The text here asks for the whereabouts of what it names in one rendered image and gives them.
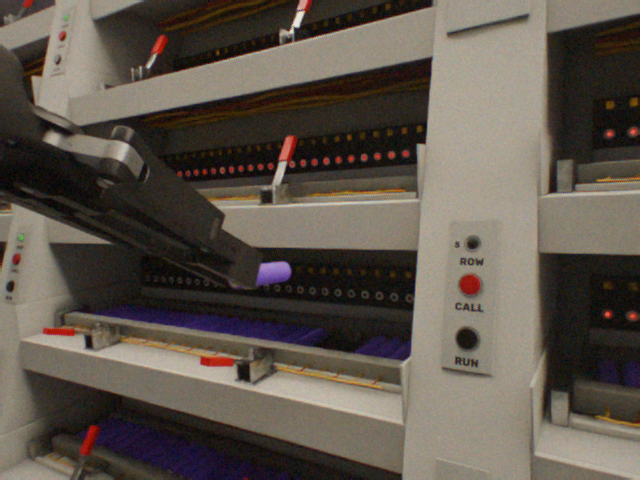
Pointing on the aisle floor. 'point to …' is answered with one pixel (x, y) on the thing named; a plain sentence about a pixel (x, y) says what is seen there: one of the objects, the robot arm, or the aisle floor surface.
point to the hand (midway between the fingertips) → (214, 255)
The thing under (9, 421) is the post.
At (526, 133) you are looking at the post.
